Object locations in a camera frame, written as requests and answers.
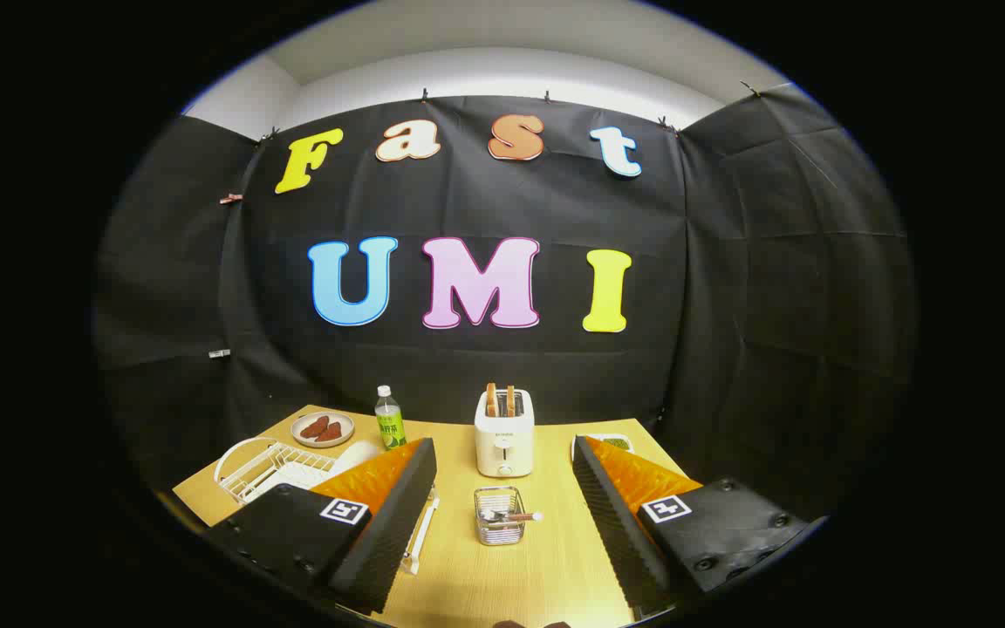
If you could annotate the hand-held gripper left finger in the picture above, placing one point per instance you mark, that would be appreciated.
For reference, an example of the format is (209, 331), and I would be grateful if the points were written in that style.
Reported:
(398, 523)

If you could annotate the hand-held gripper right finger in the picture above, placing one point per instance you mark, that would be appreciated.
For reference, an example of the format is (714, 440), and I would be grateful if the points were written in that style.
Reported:
(611, 523)

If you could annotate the white plate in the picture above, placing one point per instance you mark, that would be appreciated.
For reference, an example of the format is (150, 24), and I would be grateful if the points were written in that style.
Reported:
(356, 455)

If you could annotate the white divided bean dish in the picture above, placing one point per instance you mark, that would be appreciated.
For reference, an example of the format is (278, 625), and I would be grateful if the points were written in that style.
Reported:
(616, 443)

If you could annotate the small grey plate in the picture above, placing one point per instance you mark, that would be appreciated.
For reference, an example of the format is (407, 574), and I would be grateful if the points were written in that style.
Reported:
(344, 419)

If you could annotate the green tea bottle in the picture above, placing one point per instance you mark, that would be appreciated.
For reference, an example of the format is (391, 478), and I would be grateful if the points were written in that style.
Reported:
(390, 427)

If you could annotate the brown sausage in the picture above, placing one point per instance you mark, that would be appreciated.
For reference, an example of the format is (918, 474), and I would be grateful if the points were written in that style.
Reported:
(313, 427)
(330, 432)

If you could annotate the white toaster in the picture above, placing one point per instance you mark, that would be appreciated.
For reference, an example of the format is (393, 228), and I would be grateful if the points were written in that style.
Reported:
(504, 445)

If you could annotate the toast slice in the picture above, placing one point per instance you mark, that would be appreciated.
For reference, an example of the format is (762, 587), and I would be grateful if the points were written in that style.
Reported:
(491, 399)
(510, 399)

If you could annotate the black backdrop cloth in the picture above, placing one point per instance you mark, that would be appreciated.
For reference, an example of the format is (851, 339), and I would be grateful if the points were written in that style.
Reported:
(729, 305)

